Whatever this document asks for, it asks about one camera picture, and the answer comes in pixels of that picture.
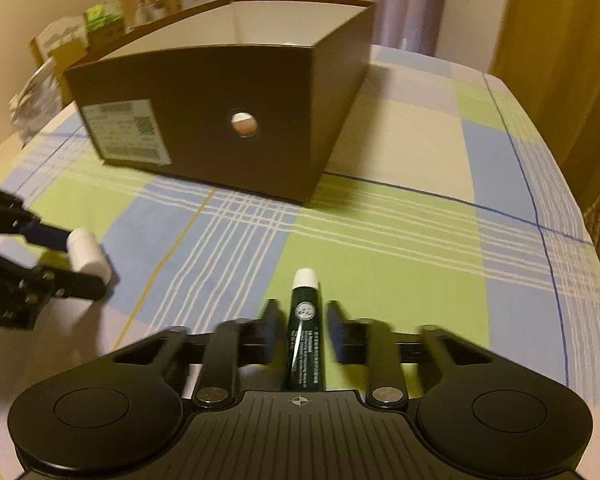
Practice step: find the small cardboard box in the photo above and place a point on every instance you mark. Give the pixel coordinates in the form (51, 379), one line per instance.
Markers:
(60, 42)

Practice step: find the clear plastic bag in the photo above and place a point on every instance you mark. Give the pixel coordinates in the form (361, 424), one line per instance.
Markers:
(35, 100)

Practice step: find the brown cardboard box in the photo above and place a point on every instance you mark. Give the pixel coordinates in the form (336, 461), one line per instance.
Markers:
(205, 90)

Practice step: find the wooden door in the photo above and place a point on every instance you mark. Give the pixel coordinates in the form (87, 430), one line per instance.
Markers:
(560, 60)

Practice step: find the dark green tube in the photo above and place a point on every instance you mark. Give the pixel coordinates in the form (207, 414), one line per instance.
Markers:
(305, 330)

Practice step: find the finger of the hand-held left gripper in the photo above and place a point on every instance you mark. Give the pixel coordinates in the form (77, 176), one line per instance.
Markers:
(47, 236)
(77, 286)

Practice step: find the white cream tube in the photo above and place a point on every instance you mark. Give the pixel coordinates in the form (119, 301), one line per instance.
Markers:
(87, 255)

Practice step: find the green tissue packs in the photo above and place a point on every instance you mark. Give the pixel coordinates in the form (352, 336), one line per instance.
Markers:
(102, 17)

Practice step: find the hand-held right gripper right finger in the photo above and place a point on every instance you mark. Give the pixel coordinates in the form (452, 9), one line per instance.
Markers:
(336, 330)

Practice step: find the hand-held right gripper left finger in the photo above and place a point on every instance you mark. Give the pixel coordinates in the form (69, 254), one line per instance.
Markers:
(274, 327)

